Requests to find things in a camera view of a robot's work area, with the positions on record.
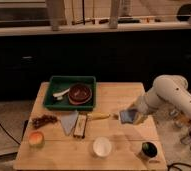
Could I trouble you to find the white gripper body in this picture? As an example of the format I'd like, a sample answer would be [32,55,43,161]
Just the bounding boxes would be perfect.
[133,91,158,125]

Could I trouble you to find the blue sponge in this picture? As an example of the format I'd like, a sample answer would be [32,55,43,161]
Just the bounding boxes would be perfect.
[119,109,137,124]

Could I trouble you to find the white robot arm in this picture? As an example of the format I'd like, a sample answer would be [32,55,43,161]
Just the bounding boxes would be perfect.
[134,75,191,125]

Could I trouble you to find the dark green cup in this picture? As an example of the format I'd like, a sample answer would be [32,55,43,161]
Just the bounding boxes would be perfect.
[141,142,158,158]

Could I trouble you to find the white paper cup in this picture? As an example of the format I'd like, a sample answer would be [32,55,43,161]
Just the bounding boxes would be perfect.
[93,137,112,157]

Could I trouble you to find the dark red bowl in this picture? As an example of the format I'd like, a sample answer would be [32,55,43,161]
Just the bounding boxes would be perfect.
[68,83,92,105]

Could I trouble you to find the light blue triangular cloth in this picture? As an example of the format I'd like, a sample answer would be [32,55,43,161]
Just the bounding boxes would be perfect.
[60,110,79,135]

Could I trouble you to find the green plastic tray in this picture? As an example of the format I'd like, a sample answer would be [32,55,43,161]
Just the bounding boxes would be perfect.
[43,76,96,111]

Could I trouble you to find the white brush in tray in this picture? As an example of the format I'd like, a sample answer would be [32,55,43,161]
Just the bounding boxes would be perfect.
[53,88,70,100]

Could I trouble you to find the bunch of dark grapes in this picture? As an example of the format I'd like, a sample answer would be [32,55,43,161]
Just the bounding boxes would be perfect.
[32,115,58,129]

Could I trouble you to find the orange peach fruit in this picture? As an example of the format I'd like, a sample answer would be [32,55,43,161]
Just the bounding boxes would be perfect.
[28,131,44,148]

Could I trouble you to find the wooden handled fork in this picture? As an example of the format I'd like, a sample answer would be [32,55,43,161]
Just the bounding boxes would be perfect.
[87,112,119,120]

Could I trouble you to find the black cable on floor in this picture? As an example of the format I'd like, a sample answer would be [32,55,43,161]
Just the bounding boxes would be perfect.
[0,109,22,147]

